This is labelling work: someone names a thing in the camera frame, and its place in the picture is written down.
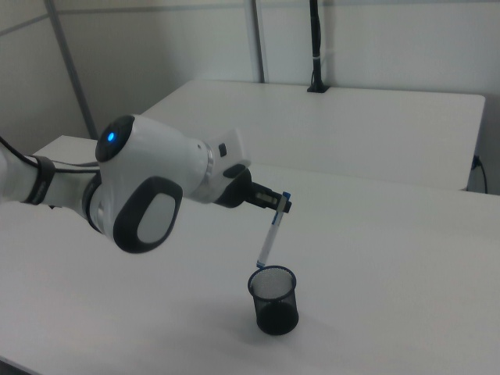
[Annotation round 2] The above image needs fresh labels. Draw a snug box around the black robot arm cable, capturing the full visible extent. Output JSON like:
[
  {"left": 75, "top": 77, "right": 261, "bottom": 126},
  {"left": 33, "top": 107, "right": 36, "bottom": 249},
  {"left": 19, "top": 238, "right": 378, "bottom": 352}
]
[{"left": 0, "top": 134, "right": 102, "bottom": 175}]

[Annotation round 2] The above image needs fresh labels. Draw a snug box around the black clamped pole stand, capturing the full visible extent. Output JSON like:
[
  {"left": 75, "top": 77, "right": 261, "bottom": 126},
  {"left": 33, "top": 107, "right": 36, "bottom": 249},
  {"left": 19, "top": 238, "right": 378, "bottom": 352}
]
[{"left": 306, "top": 0, "right": 330, "bottom": 94}]

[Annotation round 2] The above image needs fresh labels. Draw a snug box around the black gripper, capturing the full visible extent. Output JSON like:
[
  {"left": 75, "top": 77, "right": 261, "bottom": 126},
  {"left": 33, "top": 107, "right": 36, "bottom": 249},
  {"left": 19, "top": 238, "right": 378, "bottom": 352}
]
[{"left": 212, "top": 165, "right": 294, "bottom": 215}]

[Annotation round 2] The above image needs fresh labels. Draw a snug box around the blue capped white marker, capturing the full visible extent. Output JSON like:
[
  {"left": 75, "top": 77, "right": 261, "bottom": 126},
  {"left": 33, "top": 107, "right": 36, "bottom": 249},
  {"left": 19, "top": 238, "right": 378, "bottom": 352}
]
[{"left": 255, "top": 191, "right": 292, "bottom": 270}]

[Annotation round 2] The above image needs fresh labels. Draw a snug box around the grey slanted frame post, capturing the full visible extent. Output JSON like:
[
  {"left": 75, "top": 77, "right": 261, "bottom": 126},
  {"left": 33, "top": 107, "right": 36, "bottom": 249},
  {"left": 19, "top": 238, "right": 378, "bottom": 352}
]
[{"left": 44, "top": 0, "right": 99, "bottom": 141}]

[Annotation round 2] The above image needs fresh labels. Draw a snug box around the grey partition frame post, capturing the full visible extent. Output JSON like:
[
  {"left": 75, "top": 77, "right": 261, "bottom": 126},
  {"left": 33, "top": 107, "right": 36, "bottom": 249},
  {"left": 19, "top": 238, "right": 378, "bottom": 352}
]
[{"left": 248, "top": 0, "right": 271, "bottom": 84}]

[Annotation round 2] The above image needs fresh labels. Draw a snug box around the black mesh pen cup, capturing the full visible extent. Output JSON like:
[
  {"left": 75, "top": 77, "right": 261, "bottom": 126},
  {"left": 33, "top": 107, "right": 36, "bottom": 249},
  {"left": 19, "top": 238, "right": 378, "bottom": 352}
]
[{"left": 247, "top": 266, "right": 300, "bottom": 336}]

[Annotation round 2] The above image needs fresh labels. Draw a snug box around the black wall power cable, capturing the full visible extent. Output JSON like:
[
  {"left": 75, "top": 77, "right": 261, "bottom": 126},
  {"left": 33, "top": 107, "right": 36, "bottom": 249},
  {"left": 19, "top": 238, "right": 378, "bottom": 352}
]
[{"left": 472, "top": 155, "right": 489, "bottom": 194}]

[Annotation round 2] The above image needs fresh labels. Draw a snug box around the white background table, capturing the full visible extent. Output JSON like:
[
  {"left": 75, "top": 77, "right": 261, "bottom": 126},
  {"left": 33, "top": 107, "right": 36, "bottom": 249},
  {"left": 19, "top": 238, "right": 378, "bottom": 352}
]
[{"left": 139, "top": 80, "right": 487, "bottom": 192}]

